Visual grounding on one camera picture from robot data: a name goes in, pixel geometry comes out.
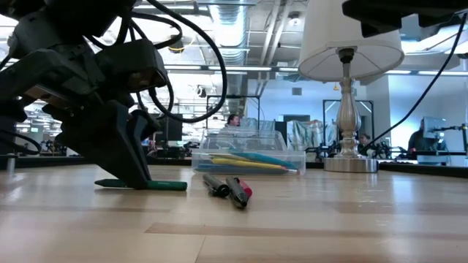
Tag right arm supply cable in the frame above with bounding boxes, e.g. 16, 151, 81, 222
360, 12, 468, 155

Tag translucent plastic sheet cover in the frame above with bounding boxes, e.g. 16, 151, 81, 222
287, 119, 339, 162

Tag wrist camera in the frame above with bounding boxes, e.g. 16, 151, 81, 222
360, 15, 404, 38
94, 38, 170, 94

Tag black aluminium table frame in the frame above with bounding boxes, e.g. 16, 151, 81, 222
0, 154, 468, 179

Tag white shade table lamp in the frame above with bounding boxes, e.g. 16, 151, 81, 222
298, 0, 405, 173

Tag black frame stand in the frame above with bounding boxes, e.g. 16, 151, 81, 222
321, 99, 375, 147

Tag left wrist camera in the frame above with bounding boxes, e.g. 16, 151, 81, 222
94, 38, 170, 94

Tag clear plastic supply box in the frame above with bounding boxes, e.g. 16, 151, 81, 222
191, 126, 307, 176

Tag blue handled scissors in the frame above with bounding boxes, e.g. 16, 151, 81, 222
196, 163, 290, 175

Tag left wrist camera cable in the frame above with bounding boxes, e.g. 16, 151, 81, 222
86, 0, 229, 124

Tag black monitor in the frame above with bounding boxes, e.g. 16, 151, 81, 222
153, 115, 183, 147

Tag silver metal post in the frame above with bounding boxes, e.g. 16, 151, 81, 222
5, 153, 18, 175

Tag bright computer monitor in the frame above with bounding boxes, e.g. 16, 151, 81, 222
423, 115, 448, 142

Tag dark green marker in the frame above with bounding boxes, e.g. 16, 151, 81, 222
94, 178, 189, 192

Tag long ceiling light bar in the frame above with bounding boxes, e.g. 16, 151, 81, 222
162, 64, 300, 73

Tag background black robot rig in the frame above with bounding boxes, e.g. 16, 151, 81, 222
303, 140, 409, 160

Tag black ceiling camera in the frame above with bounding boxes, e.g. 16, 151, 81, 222
168, 34, 186, 55

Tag person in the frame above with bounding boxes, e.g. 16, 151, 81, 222
358, 132, 372, 153
223, 114, 242, 129
407, 118, 439, 153

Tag black cable loop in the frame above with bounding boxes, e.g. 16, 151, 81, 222
0, 129, 42, 156

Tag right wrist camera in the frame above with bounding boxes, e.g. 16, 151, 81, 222
360, 15, 404, 38

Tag black marker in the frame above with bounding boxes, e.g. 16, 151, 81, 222
202, 172, 231, 199
224, 176, 249, 210

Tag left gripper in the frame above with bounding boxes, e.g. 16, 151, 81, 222
0, 36, 151, 190

